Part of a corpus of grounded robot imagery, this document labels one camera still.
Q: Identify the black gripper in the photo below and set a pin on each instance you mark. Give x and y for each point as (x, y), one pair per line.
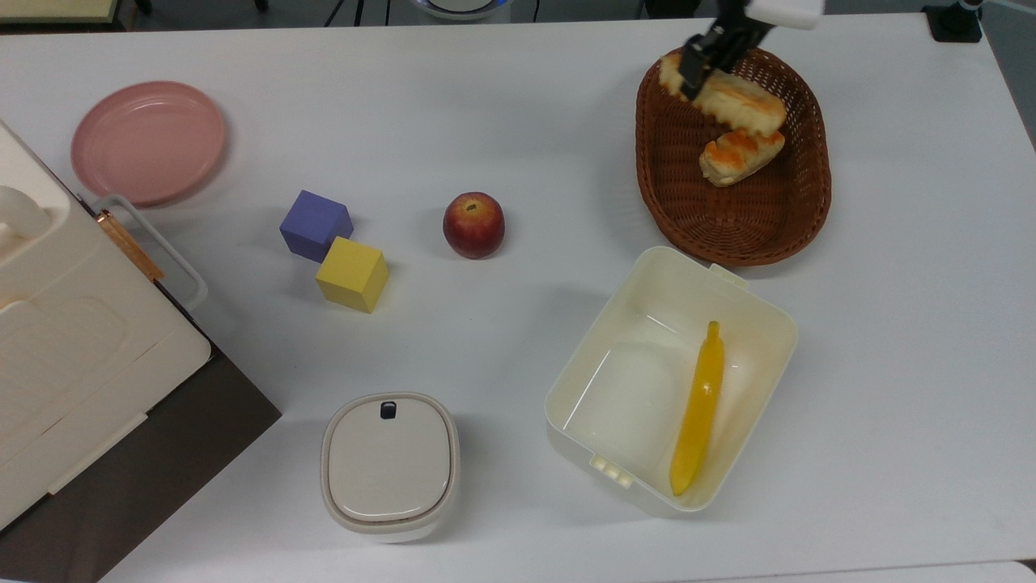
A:
(740, 28)

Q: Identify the long toasted bread loaf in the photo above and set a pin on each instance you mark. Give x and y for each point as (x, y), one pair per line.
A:
(749, 105)

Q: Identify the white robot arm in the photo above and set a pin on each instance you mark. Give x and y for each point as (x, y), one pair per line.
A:
(789, 12)

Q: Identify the small glazed bread roll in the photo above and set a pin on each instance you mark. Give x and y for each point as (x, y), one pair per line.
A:
(738, 158)

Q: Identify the brown wicker basket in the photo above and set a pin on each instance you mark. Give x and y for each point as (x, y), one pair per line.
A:
(732, 227)

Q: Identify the red apple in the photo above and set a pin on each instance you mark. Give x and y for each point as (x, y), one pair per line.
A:
(473, 225)

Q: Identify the cream open plastic box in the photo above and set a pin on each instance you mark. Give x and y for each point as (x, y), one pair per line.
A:
(623, 389)

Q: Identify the yellow banana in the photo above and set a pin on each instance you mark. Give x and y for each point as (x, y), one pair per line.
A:
(698, 413)

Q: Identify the yellow cube block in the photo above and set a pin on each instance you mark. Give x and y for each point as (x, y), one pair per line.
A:
(351, 274)

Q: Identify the purple cube block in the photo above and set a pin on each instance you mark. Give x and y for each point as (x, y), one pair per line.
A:
(314, 225)

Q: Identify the small beige lidded container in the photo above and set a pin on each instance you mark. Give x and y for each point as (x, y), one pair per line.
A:
(389, 465)

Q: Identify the pink round plate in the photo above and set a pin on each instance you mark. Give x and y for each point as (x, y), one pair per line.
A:
(148, 142)

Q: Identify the light wooden table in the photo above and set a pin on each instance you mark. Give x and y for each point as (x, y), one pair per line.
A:
(53, 8)

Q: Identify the large white plastic case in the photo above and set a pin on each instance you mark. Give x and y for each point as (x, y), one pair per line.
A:
(73, 340)

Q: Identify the dark brown board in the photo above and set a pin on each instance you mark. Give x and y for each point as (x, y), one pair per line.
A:
(154, 486)

